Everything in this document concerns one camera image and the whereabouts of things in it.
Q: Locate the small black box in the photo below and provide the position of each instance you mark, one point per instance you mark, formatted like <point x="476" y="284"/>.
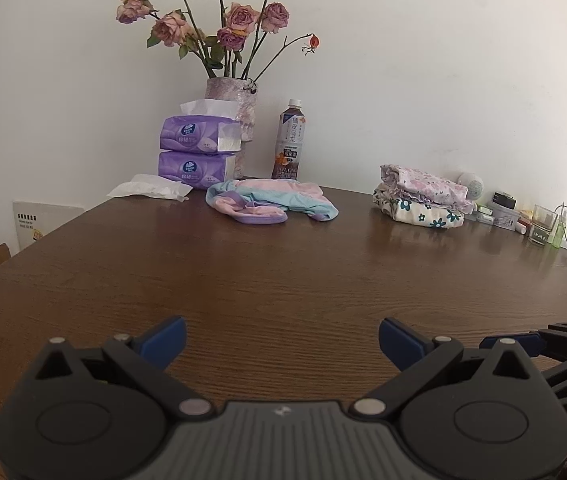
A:
<point x="504" y="200"/>

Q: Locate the white board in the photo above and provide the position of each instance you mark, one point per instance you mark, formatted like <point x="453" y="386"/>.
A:
<point x="46" y="222"/>

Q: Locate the small green bottle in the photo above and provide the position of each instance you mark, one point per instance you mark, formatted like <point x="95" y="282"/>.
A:
<point x="559" y="230"/>

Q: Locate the folded white teal-flower cloth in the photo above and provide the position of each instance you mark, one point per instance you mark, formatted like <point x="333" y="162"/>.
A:
<point x="423" y="215"/>

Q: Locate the loose white tissue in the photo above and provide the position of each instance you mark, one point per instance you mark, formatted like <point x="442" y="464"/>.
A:
<point x="148" y="187"/>

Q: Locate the opened purple tissue pack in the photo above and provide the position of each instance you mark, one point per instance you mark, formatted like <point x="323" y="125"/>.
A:
<point x="191" y="132"/>

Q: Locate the folded pink floral cloth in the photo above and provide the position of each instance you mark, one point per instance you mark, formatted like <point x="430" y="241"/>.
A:
<point x="428" y="185"/>

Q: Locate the tea bottle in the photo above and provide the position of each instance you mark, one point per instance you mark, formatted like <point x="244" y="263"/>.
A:
<point x="289" y="145"/>

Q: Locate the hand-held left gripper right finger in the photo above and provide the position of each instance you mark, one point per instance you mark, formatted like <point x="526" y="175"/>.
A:
<point x="401" y="342"/>

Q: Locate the clear glass cup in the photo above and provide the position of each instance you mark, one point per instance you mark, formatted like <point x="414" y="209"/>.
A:
<point x="542" y="225"/>

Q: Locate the small red white tube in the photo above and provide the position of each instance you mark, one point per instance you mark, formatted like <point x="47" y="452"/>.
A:
<point x="523" y="224"/>

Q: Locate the pink blue purple mesh shirt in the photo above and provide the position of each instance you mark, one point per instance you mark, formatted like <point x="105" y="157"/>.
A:
<point x="273" y="195"/>

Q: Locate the white robot-shaped speaker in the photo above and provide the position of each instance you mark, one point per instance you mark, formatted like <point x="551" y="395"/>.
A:
<point x="473" y="185"/>

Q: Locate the dried pink rose bouquet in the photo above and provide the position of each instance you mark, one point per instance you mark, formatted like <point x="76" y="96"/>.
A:
<point x="236" y="20"/>

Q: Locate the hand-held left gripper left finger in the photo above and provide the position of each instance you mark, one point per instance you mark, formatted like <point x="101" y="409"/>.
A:
<point x="163" y="342"/>

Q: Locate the small green white box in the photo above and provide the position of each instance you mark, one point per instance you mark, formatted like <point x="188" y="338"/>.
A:
<point x="484" y="215"/>

